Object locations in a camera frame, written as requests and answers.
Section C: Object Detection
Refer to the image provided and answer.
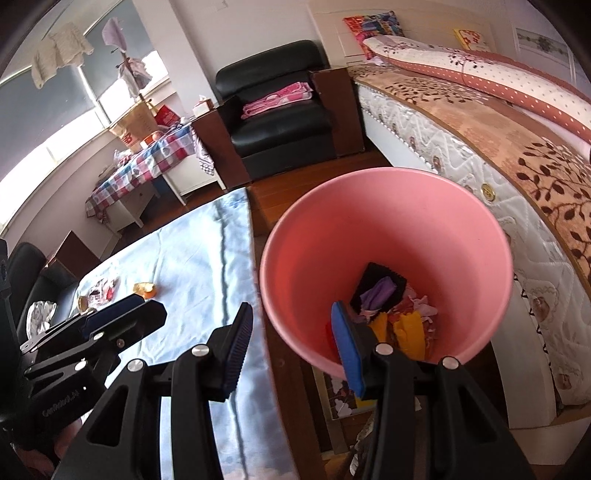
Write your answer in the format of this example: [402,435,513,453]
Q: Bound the pink folded cloth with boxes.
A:
[242,82,313,120]

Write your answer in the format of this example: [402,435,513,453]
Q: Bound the white red plastic wrapper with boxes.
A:
[402,285,438,326]

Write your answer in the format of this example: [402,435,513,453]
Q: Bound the brown wooden side cabinet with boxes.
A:
[310,67,365,158]
[190,99,252,190]

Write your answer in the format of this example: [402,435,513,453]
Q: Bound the large curved window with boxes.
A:
[0,0,169,185]

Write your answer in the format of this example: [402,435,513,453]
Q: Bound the black leather armchair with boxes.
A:
[216,40,338,181]

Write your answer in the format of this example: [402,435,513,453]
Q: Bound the cream knit sweater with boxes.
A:
[31,22,93,89]

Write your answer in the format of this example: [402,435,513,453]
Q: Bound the yellow flat box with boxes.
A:
[452,28,495,51]

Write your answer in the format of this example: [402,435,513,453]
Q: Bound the brown leaf pattern bedspread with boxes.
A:
[346,62,591,282]

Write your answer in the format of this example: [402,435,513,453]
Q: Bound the yellow mesh scrap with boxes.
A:
[368,311,394,344]

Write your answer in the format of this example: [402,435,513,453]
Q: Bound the wooden coat rack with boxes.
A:
[115,51,153,116]

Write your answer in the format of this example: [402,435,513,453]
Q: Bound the purple plastic wrapper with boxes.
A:
[360,278,398,310]

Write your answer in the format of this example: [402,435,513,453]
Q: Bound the checked hanging towel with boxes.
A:
[191,134,215,178]

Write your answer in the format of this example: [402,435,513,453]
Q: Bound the light purple hanging cloth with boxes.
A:
[102,17,129,51]

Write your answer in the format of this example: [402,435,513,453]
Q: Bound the white quilted mattress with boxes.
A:
[358,85,591,407]

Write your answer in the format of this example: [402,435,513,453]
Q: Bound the yellow plastic wrapper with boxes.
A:
[392,311,426,361]

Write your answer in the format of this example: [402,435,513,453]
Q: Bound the white desk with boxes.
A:
[104,154,227,229]

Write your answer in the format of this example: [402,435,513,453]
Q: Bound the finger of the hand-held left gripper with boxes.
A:
[25,302,168,380]
[21,295,144,356]

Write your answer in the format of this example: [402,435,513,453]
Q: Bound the pink plastic bucket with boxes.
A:
[259,168,514,380]

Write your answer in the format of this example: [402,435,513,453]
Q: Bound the colourful patterned pillow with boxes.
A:
[342,10,404,60]

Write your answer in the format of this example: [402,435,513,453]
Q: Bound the printed floor mat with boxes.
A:
[314,364,384,421]

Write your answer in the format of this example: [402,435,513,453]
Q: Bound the white wardrobe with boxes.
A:
[510,0,583,70]

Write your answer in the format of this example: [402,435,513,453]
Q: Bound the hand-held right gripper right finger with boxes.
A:
[331,301,536,480]

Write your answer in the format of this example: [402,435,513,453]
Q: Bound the checkered cloth side table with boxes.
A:
[85,124,197,222]

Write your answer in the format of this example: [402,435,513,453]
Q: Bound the cream bed headboard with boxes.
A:
[307,0,518,68]

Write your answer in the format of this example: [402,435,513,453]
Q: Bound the dark wooden low cabinet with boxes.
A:
[44,231,102,282]

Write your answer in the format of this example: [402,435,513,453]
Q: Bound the pink white crumpled wrapper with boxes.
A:
[88,278,119,308]

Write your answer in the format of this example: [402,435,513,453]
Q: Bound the light blue tablecloth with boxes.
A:
[74,187,301,480]

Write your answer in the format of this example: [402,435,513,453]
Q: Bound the person's left hand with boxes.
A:
[9,422,81,478]

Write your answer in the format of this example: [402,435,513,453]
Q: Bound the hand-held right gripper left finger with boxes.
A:
[51,302,254,480]

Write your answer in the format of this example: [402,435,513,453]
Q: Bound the white crumpled cloth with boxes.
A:
[27,301,57,335]

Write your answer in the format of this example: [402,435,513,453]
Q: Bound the pink clothes on rack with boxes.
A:
[117,58,152,88]

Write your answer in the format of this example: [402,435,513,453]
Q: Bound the white pink dotted quilt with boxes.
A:
[362,36,591,148]

